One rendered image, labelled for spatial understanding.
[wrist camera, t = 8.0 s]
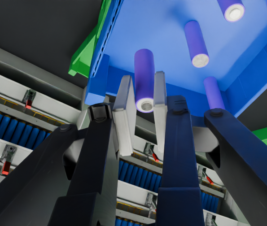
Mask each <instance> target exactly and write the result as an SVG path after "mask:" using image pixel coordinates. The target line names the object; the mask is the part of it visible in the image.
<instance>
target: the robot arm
mask: <svg viewBox="0 0 267 226"><path fill-rule="evenodd" d="M153 112H154V120H155V127H156V135H157V143H158V151H160V152H161V153H162V152H163V153H164V155H163V167H162V184H161V187H159V188H158V199H157V209H156V220H155V223H151V224H147V225H144V226H205V222H204V214H203V206H202V199H201V189H200V187H199V181H198V173H197V162H196V154H195V151H197V152H205V153H206V158H207V160H208V161H209V162H210V164H211V165H212V167H213V169H214V170H215V172H216V173H217V175H218V176H219V178H220V179H221V181H222V182H223V184H224V185H225V187H226V189H227V190H228V192H229V193H230V195H231V196H232V198H233V199H234V201H235V203H236V204H237V206H238V207H239V209H240V210H241V212H242V213H243V215H244V216H245V218H246V219H247V221H248V223H249V224H250V225H251V226H267V145H266V144H265V143H264V142H263V141H262V140H260V139H259V138H258V137H257V136H256V135H255V134H254V133H253V132H251V131H250V130H249V129H248V128H247V127H246V126H245V125H243V124H242V123H241V122H240V121H239V120H238V119H237V118H235V117H234V116H233V115H232V114H231V113H230V112H229V111H227V110H225V109H221V108H214V109H209V110H207V111H205V112H204V116H203V117H200V116H194V115H192V114H191V113H190V110H189V109H188V106H187V102H186V99H185V97H184V96H183V95H175V96H167V94H166V81H165V72H163V71H157V72H156V73H155V75H154V94H153ZM88 115H89V119H90V123H89V126H88V127H87V128H84V129H80V130H78V128H77V126H76V125H75V124H64V125H61V126H60V127H58V128H56V129H55V130H54V131H53V132H52V133H51V134H50V135H49V136H48V137H47V138H46V139H45V140H44V141H43V142H42V143H41V144H40V145H39V146H38V147H37V148H36V149H34V150H33V151H32V152H31V153H30V154H29V155H28V156H27V157H26V158H25V159H24V160H23V161H22V162H21V163H20V164H19V165H18V166H17V167H16V168H15V169H14V170H13V171H12V172H11V173H10V174H9V175H8V176H6V177H5V178H4V179H3V180H2V181H1V182H0V226H115V216H116V202H117V188H118V169H119V152H120V155H122V156H129V155H131V153H133V144H134V134H135V124H136V105H135V94H134V87H133V81H132V76H130V75H124V76H123V77H122V80H121V83H120V86H119V90H118V93H117V96H116V100H115V103H97V104H93V105H91V106H89V107H88ZM118 148H119V152H118Z"/></svg>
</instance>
